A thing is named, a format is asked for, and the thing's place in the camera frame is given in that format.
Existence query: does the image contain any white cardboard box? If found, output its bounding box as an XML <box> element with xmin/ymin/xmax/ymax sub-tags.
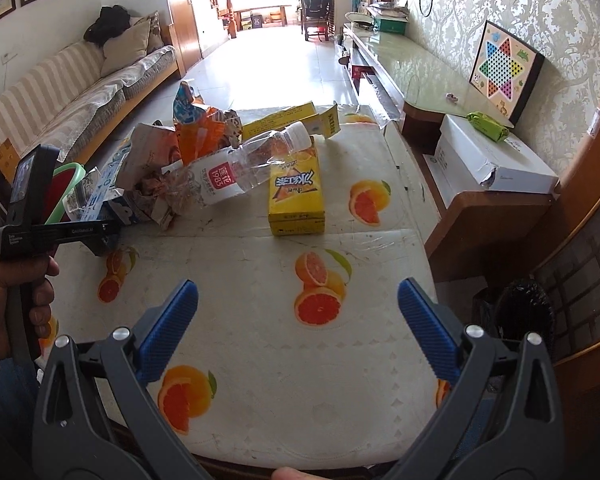
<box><xmin>424</xmin><ymin>115</ymin><xmax>558</xmax><ymax>206</ymax></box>

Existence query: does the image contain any green box on cabinet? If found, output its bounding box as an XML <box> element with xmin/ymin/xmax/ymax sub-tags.
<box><xmin>373</xmin><ymin>16</ymin><xmax>408</xmax><ymax>36</ymax></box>

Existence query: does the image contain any black clothes pile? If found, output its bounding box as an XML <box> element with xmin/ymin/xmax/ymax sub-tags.
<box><xmin>83</xmin><ymin>4</ymin><xmax>131</xmax><ymax>48</ymax></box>

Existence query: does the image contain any right hand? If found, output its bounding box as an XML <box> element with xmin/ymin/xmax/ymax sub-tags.
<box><xmin>271</xmin><ymin>467</ymin><xmax>327</xmax><ymax>480</ymax></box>

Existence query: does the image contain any blue white milk carton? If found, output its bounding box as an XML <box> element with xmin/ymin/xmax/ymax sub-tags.
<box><xmin>80</xmin><ymin>142</ymin><xmax>138</xmax><ymax>226</ymax></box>

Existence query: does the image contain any left hand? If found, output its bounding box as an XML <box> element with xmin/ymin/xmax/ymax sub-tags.
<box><xmin>0</xmin><ymin>256</ymin><xmax>59</xmax><ymax>360</ymax></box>

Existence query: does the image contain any clear plastic water bottle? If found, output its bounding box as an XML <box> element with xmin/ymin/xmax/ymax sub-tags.
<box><xmin>166</xmin><ymin>122</ymin><xmax>312</xmax><ymax>214</ymax></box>

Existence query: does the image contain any yellow drink carton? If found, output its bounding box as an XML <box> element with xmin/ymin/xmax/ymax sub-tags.
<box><xmin>268</xmin><ymin>146</ymin><xmax>325</xmax><ymax>236</ymax></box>

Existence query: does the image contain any wooden chair with clothes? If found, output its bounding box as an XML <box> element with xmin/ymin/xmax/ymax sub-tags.
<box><xmin>299</xmin><ymin>0</ymin><xmax>335</xmax><ymax>41</ymax></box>

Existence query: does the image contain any green folded pouch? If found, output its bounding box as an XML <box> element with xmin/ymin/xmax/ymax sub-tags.
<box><xmin>466</xmin><ymin>112</ymin><xmax>509</xmax><ymax>142</ymax></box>

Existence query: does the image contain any striped covered wooden sofa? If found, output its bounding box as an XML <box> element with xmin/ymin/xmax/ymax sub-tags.
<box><xmin>0</xmin><ymin>11</ymin><xmax>180</xmax><ymax>162</ymax></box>

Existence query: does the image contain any beige cushion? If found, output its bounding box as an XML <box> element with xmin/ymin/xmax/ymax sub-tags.
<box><xmin>100</xmin><ymin>21</ymin><xmax>150</xmax><ymax>77</ymax></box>

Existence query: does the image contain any chinese checkers board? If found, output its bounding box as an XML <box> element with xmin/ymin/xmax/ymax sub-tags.
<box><xmin>469</xmin><ymin>21</ymin><xmax>545</xmax><ymax>125</ymax></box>

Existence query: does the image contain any long tv cabinet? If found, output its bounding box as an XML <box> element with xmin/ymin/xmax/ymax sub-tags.
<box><xmin>341</xmin><ymin>22</ymin><xmax>515</xmax><ymax>131</ymax></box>

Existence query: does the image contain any orange print tablecloth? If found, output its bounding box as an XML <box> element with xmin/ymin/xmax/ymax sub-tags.
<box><xmin>53</xmin><ymin>124</ymin><xmax>437</xmax><ymax>469</ymax></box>

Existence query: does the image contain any pink brown paper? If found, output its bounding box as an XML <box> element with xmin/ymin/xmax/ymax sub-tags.
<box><xmin>132</xmin><ymin>168</ymin><xmax>200</xmax><ymax>231</ymax></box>

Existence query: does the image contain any orange blue snack bag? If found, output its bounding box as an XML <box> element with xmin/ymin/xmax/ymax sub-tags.
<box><xmin>172</xmin><ymin>80</ymin><xmax>242</xmax><ymax>165</ymax></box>

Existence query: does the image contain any long yellow box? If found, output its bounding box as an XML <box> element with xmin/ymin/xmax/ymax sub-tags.
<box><xmin>240</xmin><ymin>102</ymin><xmax>340</xmax><ymax>141</ymax></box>

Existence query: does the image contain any red bin green rim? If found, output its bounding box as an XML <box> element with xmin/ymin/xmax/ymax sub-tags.
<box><xmin>43</xmin><ymin>162</ymin><xmax>86</xmax><ymax>224</ymax></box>

